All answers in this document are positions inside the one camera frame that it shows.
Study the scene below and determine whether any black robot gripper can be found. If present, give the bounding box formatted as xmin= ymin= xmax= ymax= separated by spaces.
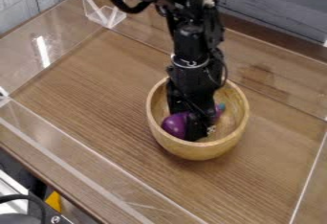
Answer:
xmin=164 ymin=26 xmax=227 ymax=142

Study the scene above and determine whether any purple toy eggplant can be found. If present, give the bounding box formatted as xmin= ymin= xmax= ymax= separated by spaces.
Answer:
xmin=162 ymin=102 xmax=226 ymax=141

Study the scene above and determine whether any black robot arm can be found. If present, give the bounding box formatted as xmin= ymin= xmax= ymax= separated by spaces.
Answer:
xmin=111 ymin=0 xmax=227 ymax=142

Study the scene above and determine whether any light wooden bowl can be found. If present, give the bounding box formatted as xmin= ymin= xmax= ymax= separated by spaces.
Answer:
xmin=146 ymin=77 xmax=251 ymax=161

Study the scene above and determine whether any yellow object under table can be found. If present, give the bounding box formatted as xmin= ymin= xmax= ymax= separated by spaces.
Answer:
xmin=45 ymin=191 xmax=63 ymax=212

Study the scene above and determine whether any clear acrylic tray wall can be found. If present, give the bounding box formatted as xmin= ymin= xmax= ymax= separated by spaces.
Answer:
xmin=0 ymin=88 xmax=207 ymax=224

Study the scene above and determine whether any clear acrylic corner bracket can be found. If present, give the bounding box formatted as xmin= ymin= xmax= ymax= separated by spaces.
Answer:
xmin=81 ymin=0 xmax=127 ymax=29

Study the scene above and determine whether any black cable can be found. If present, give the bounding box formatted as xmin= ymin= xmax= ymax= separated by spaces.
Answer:
xmin=0 ymin=193 xmax=47 ymax=224

